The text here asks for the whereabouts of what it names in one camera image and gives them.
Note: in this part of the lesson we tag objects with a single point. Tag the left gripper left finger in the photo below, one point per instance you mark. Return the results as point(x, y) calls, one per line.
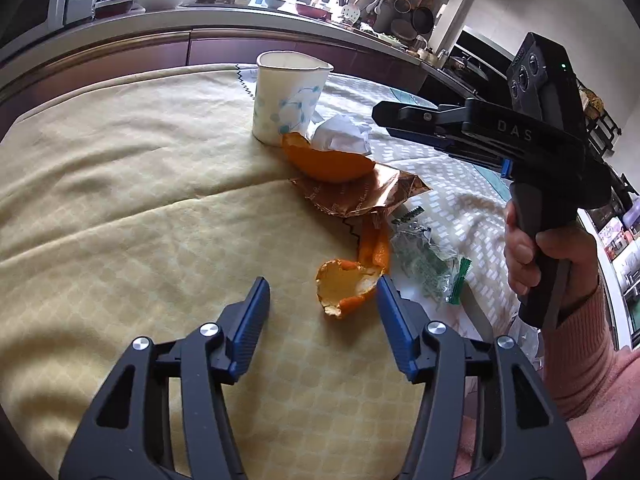
point(241, 325)

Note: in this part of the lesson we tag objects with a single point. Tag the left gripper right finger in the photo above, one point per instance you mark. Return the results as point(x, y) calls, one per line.
point(404, 322)

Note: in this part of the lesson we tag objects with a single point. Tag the green snack wrapper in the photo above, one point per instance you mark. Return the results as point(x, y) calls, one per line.
point(438, 272)

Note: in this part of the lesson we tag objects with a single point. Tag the small orange peel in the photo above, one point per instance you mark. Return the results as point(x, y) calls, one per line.
point(343, 286)

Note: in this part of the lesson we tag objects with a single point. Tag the copper foil wrapper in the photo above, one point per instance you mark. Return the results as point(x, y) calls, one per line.
point(380, 192)

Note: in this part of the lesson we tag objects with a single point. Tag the large orange peel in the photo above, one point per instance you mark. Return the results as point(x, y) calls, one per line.
point(324, 166)

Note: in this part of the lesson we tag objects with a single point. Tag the white tissue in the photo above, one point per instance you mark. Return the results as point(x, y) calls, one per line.
point(342, 134)

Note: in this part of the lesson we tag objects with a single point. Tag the dotted paper cup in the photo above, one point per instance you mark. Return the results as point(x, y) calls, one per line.
point(288, 88)

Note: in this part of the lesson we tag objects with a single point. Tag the pink right sleeve forearm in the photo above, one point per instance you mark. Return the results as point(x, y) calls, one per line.
point(594, 387)

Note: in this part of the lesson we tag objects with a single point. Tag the kitchen counter with cabinets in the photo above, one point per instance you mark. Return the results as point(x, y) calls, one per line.
point(141, 42)

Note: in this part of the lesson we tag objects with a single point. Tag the right hand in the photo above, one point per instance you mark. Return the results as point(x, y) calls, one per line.
point(571, 244)

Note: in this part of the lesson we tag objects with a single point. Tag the black stove with pot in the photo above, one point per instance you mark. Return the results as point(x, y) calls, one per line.
point(480, 65)

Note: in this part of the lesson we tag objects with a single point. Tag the grey white patterned tablecloth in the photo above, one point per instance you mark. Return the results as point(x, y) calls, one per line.
point(450, 185)

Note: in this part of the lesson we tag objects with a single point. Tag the yellow patterned tablecloth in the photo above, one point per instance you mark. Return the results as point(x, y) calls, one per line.
point(143, 206)

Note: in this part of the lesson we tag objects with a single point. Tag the red dish on counter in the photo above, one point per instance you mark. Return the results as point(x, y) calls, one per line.
point(308, 11)

